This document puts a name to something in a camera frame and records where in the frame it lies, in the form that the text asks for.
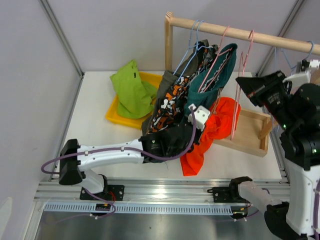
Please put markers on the yellow plastic tray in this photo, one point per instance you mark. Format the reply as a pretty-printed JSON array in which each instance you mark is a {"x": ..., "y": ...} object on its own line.
[{"x": 112, "y": 113}]

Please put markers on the teal shorts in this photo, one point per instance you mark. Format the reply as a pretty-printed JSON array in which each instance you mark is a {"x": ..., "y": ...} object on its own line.
[{"x": 217, "y": 79}]

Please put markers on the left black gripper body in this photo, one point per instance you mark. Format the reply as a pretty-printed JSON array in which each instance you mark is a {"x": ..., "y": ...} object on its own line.
[{"x": 197, "y": 136}]

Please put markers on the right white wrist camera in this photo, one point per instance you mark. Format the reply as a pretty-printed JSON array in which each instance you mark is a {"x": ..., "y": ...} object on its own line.
[{"x": 306, "y": 71}]

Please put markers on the lime green shorts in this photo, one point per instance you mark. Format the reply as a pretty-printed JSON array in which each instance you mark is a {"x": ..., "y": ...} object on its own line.
[{"x": 135, "y": 96}]

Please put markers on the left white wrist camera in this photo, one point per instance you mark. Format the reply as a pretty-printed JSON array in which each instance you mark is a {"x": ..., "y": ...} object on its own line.
[{"x": 201, "y": 115}]

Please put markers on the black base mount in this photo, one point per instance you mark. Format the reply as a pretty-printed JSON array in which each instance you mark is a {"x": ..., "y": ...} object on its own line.
[
  {"x": 221, "y": 194},
  {"x": 113, "y": 193}
]

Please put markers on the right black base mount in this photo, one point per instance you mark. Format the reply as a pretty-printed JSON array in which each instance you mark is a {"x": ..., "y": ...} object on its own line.
[{"x": 221, "y": 194}]

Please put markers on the olive grey shorts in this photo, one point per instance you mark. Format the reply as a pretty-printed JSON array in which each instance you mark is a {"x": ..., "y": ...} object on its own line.
[{"x": 168, "y": 79}]

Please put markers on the aluminium mounting rail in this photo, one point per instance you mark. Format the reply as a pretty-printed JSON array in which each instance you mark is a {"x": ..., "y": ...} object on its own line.
[{"x": 137, "y": 191}]

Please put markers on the slotted cable duct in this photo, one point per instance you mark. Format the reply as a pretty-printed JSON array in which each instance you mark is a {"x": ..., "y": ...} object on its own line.
[{"x": 130, "y": 208}]

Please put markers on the camouflage patterned shorts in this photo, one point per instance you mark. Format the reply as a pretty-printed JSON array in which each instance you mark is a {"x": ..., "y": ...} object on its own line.
[{"x": 171, "y": 109}]

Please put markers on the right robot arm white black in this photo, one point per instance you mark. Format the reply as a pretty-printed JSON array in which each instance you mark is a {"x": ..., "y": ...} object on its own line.
[{"x": 298, "y": 114}]

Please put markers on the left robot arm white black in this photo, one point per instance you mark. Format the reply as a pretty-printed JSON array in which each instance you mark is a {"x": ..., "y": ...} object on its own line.
[{"x": 77, "y": 161}]

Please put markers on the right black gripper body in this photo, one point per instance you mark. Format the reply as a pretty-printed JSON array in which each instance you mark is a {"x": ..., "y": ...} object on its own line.
[{"x": 275, "y": 96}]

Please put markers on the orange shorts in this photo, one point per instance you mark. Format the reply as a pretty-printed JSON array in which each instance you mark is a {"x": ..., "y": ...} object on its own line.
[{"x": 218, "y": 126}]

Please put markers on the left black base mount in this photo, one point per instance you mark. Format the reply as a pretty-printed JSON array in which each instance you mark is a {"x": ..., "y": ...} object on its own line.
[{"x": 113, "y": 193}]

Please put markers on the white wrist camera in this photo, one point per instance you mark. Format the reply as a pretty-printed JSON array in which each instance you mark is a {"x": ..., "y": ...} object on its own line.
[
  {"x": 306, "y": 71},
  {"x": 201, "y": 115}
]

